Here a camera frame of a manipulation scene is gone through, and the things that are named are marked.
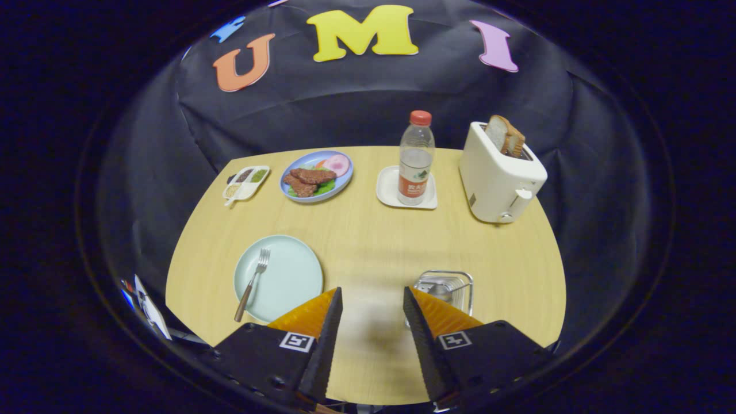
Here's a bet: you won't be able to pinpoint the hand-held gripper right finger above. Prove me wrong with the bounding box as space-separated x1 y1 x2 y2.
402 286 555 406

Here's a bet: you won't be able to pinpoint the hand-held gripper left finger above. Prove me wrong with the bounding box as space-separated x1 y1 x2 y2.
198 286 344 410

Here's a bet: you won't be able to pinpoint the metal fork wooden handle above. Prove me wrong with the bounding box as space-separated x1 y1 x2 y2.
234 248 271 323

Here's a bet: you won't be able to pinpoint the light green plate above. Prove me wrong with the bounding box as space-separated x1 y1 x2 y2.
233 235 324 324

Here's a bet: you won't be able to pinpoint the green lettuce leaves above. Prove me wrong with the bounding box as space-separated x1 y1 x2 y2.
286 164 337 198

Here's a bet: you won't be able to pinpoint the brown meat slice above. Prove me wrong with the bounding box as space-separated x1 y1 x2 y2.
289 168 337 185
283 174 318 198

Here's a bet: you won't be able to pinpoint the blue food plate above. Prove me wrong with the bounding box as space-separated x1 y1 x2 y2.
279 150 354 204

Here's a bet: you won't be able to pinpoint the white square coaster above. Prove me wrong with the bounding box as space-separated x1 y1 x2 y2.
376 166 438 210

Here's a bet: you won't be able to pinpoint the white board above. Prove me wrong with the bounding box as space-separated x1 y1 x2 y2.
134 275 172 340

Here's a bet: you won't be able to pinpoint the pink ham slice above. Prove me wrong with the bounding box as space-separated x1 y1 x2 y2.
322 154 350 178

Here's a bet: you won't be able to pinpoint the white compartment condiment tray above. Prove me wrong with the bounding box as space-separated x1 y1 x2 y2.
223 166 271 206

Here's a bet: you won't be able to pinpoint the white toaster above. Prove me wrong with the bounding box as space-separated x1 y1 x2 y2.
459 121 548 224

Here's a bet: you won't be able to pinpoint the clear water bottle red cap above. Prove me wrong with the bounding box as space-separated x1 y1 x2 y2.
397 110 436 206

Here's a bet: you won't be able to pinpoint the toasted bread slice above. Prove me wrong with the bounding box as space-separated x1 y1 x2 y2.
503 128 526 159
485 115 512 155

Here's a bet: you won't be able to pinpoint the metal wire basket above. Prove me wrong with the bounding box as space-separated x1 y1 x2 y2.
412 270 474 318

